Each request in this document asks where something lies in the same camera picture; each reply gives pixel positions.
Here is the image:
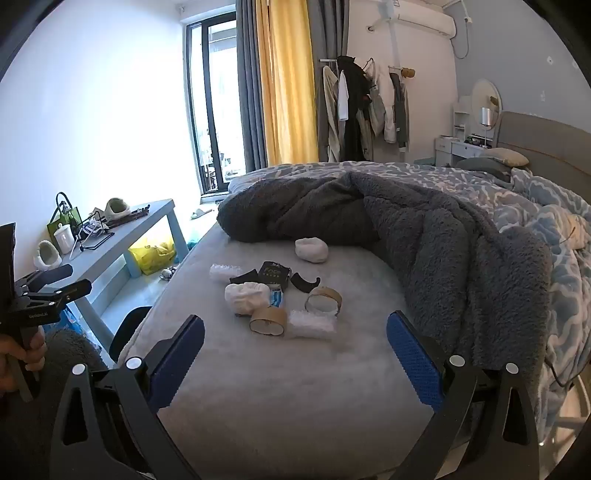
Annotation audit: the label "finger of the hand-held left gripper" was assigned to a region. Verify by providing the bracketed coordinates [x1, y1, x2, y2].
[23, 279, 92, 309]
[16, 264, 75, 291]

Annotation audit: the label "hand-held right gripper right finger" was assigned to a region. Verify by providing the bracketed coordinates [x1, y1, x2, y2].
[385, 311, 541, 480]

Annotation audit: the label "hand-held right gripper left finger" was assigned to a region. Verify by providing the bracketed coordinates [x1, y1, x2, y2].
[48, 315, 206, 480]

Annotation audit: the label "large bubble wrap piece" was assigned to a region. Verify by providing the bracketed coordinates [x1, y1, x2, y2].
[286, 309, 336, 341]

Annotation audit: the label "person's left hand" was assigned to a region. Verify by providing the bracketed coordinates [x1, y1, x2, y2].
[0, 335, 48, 394]

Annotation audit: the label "blue printed packaging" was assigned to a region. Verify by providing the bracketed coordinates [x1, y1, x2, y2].
[60, 307, 84, 333]

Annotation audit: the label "green bag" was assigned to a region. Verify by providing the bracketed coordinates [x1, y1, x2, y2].
[46, 192, 83, 241]

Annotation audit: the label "light blue table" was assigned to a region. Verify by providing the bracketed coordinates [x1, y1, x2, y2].
[28, 198, 190, 352]

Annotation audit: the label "yellow plastic bag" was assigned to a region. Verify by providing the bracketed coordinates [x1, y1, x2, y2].
[128, 237, 176, 276]

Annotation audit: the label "large white tissue wad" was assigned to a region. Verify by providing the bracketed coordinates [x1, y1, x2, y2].
[225, 282, 271, 317]

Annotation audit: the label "dark brown sticks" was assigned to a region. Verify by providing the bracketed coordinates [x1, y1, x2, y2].
[106, 205, 151, 228]

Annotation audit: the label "cardboard tape roll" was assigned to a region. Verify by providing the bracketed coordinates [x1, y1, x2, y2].
[249, 305, 288, 336]
[305, 286, 343, 317]

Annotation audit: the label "small bubble wrap piece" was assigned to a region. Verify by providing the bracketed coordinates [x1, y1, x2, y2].
[209, 263, 243, 283]

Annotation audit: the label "bed with grey sheet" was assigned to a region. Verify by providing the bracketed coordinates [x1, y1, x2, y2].
[117, 161, 591, 480]

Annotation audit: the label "grey fleece blanket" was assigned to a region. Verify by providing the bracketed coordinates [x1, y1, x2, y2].
[217, 172, 555, 398]

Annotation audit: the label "black packet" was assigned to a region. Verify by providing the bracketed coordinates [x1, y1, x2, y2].
[257, 261, 291, 292]

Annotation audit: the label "curved black plastic piece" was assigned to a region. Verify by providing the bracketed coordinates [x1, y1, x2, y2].
[290, 272, 321, 294]

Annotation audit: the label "small white tissue wad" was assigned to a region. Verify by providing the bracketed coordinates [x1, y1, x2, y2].
[294, 237, 329, 264]

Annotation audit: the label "blue patterned duvet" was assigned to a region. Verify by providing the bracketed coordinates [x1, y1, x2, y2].
[228, 161, 591, 425]

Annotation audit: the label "dark grey pillow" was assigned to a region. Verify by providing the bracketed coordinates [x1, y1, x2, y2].
[455, 157, 513, 182]

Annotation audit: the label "white vanity desk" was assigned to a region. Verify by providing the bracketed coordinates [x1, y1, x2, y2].
[434, 134, 497, 168]

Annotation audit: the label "beige pillow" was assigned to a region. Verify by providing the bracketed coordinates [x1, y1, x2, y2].
[482, 148, 529, 168]

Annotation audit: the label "balcony glass door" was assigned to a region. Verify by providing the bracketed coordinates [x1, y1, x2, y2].
[185, 11, 245, 199]

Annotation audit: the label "grey headboard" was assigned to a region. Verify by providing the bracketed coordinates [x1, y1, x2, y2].
[496, 111, 591, 213]

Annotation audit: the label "grey jacket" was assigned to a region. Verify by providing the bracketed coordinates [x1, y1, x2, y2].
[390, 73, 411, 149]

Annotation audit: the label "white shelf organizer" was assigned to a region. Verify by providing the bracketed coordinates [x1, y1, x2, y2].
[452, 96, 474, 139]

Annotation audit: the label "black coat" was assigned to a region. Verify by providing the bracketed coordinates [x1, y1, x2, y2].
[337, 55, 372, 161]

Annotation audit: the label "light grey garment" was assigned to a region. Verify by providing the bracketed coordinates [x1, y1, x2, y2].
[368, 60, 397, 144]

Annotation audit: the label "beige coat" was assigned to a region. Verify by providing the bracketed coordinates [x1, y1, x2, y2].
[322, 65, 341, 162]

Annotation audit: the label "grey curtain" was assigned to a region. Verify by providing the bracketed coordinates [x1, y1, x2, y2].
[235, 0, 269, 174]
[307, 0, 352, 162]

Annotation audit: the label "white shirt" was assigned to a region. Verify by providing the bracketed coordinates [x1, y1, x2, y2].
[337, 74, 350, 122]

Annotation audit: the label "round mirror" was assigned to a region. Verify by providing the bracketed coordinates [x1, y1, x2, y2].
[472, 79, 502, 127]

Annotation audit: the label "yellow curtain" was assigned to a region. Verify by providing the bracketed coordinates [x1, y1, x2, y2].
[256, 0, 319, 166]

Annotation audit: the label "clothes rack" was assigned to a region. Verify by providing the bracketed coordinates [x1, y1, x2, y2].
[318, 55, 416, 162]

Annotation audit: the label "white air conditioner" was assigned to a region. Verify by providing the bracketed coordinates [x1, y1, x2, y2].
[397, 4, 457, 38]

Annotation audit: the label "black wire rack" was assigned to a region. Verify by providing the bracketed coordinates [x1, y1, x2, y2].
[69, 217, 115, 252]

